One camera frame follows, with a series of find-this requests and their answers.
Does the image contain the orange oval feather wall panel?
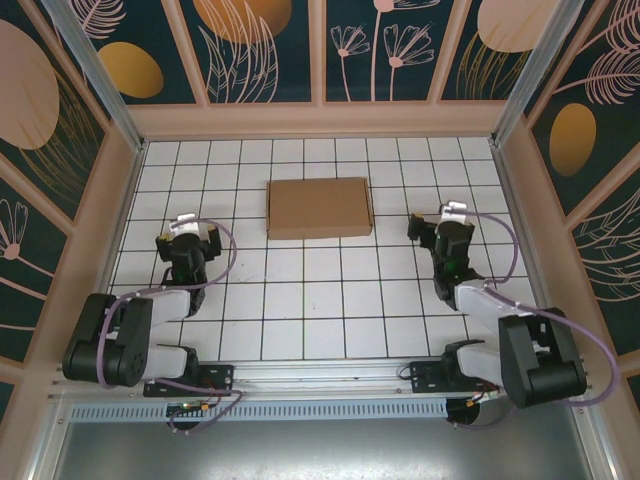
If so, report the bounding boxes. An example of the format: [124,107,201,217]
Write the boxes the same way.
[522,0,640,219]
[74,0,207,107]

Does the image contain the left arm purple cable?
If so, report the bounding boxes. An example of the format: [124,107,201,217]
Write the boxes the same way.
[97,218,247,435]

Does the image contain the brown cardboard box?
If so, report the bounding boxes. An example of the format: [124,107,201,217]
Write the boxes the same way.
[265,177,374,240]

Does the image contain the pink leaves wall panel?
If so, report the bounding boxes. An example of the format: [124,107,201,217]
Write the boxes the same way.
[567,147,640,357]

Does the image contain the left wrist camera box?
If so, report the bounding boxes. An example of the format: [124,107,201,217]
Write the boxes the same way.
[167,213,212,237]

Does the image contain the single pink flower wall panel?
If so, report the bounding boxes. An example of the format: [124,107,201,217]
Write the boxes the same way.
[0,152,71,362]

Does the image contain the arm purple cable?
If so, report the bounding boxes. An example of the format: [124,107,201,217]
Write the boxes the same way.
[452,209,624,431]
[97,218,247,435]

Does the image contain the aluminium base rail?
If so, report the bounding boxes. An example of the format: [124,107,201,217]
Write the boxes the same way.
[47,354,596,401]

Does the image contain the aluminium frame beam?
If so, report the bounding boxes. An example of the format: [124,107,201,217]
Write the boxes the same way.
[569,384,619,480]
[27,397,71,480]

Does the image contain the pink flowers wall panel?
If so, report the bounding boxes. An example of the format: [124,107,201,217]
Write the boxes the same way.
[322,0,464,105]

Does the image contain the slotted grey cable duct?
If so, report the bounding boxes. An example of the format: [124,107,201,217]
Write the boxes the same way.
[69,398,449,422]

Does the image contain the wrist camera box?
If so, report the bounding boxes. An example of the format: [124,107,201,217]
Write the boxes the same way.
[438,200,472,225]
[167,213,212,237]

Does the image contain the grey metal sheet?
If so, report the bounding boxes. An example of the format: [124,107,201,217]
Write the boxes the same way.
[52,422,594,480]

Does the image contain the large pink circle wall panel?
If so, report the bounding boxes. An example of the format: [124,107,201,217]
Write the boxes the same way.
[0,17,110,226]

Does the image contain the aluminium side rail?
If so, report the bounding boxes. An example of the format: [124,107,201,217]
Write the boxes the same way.
[491,142,569,355]
[77,142,149,364]

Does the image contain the pink circle gold lines panel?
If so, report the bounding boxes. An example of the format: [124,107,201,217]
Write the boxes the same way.
[438,0,549,104]

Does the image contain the aluminium corner post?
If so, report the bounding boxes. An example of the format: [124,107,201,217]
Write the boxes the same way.
[42,0,146,154]
[489,0,571,146]

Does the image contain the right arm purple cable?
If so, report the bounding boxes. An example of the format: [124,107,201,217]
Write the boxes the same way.
[452,209,624,431]

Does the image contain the orange circle leaves wall panel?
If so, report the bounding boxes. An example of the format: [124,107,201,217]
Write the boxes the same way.
[178,0,321,106]

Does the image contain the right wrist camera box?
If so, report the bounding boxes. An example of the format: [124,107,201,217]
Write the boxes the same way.
[438,200,472,225]

